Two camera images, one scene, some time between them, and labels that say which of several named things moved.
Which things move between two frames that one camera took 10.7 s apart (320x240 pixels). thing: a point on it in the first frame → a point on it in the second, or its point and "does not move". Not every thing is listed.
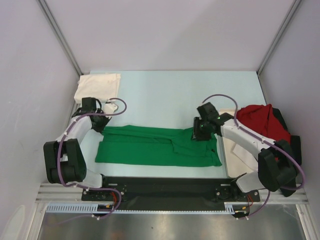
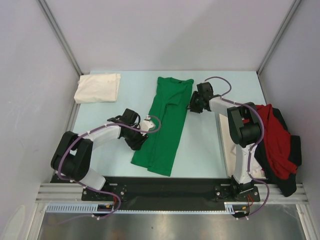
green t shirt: (127, 144) → (157, 151)
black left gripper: (100, 129) → (135, 145)
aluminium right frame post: (295, 4) does not move
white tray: (239, 160) does not move
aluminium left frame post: (47, 11) does not move
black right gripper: (196, 134) → (193, 108)
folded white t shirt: (103, 86) does not move
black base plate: (144, 193) does not move
